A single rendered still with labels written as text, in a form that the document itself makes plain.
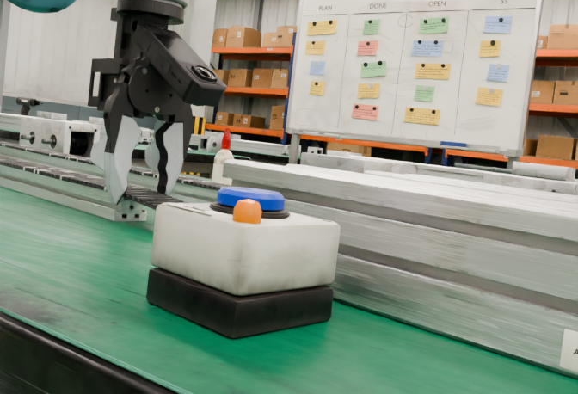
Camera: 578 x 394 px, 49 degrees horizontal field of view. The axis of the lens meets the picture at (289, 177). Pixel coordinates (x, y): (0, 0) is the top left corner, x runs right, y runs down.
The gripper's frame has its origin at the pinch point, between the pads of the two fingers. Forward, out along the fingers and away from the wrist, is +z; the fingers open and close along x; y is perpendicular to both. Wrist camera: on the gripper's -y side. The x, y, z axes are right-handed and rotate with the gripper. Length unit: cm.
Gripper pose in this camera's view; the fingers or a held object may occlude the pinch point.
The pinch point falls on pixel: (143, 193)
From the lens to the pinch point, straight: 69.9
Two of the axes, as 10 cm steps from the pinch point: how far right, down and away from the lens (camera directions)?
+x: -6.8, -0.4, -7.3
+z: -1.1, 9.9, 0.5
